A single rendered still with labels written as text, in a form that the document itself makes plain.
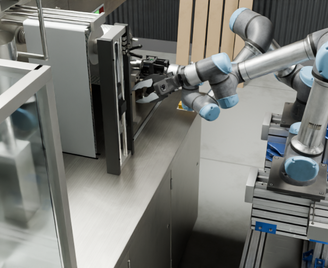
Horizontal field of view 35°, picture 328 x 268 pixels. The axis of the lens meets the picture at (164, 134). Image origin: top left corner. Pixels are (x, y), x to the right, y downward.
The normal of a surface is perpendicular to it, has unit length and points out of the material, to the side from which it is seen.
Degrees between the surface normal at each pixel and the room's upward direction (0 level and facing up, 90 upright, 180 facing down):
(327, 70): 82
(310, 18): 90
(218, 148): 0
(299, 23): 90
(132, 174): 0
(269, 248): 0
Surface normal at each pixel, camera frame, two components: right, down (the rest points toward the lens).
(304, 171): -0.27, 0.62
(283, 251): 0.00, -0.84
